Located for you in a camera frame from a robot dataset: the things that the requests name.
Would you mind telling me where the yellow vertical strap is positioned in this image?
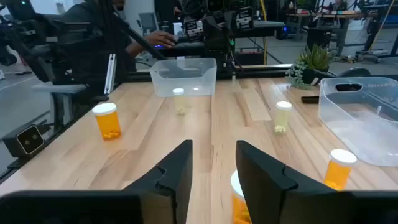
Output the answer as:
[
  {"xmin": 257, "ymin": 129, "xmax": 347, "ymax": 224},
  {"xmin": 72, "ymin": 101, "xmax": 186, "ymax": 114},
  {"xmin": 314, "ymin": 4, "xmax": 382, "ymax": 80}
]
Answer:
[{"xmin": 259, "ymin": 0, "xmax": 269, "ymax": 65}]

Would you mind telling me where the person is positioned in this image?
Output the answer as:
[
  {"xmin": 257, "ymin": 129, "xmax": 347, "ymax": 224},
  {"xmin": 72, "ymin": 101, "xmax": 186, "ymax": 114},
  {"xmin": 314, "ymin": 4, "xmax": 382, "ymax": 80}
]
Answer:
[{"xmin": 57, "ymin": 0, "xmax": 178, "ymax": 94}]

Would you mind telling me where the clear plastic bin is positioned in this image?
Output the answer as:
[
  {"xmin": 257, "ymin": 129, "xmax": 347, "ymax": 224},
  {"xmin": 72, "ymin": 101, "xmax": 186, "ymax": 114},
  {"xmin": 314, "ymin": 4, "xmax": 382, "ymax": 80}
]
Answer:
[
  {"xmin": 317, "ymin": 76, "xmax": 398, "ymax": 167},
  {"xmin": 149, "ymin": 57, "xmax": 218, "ymax": 98}
]

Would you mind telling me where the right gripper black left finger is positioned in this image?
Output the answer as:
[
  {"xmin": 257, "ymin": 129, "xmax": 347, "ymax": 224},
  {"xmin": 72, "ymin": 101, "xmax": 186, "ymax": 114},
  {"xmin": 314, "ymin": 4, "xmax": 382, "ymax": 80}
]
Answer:
[{"xmin": 123, "ymin": 139, "xmax": 193, "ymax": 224}]

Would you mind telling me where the green potted succulent plant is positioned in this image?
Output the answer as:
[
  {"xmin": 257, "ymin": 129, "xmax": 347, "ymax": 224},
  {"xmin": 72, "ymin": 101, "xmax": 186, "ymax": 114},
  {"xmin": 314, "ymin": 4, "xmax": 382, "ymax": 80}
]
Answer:
[{"xmin": 285, "ymin": 43, "xmax": 336, "ymax": 91}]

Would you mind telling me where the silver aluminium profile bar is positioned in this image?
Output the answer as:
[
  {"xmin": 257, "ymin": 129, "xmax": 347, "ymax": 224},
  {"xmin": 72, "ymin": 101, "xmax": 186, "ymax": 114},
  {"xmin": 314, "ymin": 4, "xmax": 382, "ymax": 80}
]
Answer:
[{"xmin": 103, "ymin": 53, "xmax": 118, "ymax": 96}]

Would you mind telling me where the black device with white label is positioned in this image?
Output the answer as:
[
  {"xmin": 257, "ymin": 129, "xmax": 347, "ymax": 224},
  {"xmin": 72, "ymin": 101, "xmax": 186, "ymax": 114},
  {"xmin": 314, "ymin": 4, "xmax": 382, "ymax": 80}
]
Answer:
[
  {"xmin": 183, "ymin": 19, "xmax": 205, "ymax": 38},
  {"xmin": 235, "ymin": 6, "xmax": 255, "ymax": 30}
]

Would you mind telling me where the orange pill bottle back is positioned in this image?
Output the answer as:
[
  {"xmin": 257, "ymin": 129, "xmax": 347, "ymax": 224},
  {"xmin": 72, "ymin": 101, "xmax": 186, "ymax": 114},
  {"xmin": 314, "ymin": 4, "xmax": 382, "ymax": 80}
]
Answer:
[{"xmin": 274, "ymin": 101, "xmax": 293, "ymax": 135}]

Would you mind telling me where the orange pill bottle white cap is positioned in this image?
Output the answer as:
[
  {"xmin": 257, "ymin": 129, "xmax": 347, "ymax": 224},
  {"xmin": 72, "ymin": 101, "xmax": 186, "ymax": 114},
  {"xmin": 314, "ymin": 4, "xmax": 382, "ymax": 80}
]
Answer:
[
  {"xmin": 323, "ymin": 148, "xmax": 358, "ymax": 192},
  {"xmin": 91, "ymin": 102, "xmax": 122, "ymax": 141},
  {"xmin": 230, "ymin": 170, "xmax": 252, "ymax": 224}
]

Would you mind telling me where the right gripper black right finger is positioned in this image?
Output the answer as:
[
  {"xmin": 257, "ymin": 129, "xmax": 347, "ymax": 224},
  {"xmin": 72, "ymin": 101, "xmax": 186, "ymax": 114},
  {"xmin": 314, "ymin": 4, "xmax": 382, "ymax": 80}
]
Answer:
[{"xmin": 235, "ymin": 140, "xmax": 340, "ymax": 224}]

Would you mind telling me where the wooden background workbench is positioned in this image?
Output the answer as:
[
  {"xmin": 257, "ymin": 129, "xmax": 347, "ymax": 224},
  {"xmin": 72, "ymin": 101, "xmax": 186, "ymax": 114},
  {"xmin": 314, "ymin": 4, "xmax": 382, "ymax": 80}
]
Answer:
[{"xmin": 285, "ymin": 9, "xmax": 398, "ymax": 60}]

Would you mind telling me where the black table-level camera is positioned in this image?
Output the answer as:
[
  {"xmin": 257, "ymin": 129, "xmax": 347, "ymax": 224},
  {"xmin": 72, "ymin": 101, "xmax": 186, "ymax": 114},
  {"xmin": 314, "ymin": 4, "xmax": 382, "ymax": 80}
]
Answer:
[{"xmin": 2, "ymin": 122, "xmax": 53, "ymax": 159}]

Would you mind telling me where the black desk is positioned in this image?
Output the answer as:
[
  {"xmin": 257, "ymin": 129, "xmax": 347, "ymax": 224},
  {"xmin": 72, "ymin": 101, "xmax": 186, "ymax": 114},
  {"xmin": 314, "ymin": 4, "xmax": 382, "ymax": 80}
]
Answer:
[{"xmin": 155, "ymin": 20, "xmax": 286, "ymax": 58}]

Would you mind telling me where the small pale yellow pill bottle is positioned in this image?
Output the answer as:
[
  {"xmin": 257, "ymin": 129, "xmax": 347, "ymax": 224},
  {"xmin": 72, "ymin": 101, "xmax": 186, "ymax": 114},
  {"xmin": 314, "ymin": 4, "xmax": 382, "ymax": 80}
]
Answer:
[{"xmin": 172, "ymin": 88, "xmax": 187, "ymax": 116}]

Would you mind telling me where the small black flat object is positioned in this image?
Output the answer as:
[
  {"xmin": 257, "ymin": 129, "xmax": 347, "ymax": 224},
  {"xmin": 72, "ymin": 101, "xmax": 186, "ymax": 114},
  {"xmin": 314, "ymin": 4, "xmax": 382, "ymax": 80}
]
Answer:
[{"xmin": 300, "ymin": 95, "xmax": 320, "ymax": 105}]

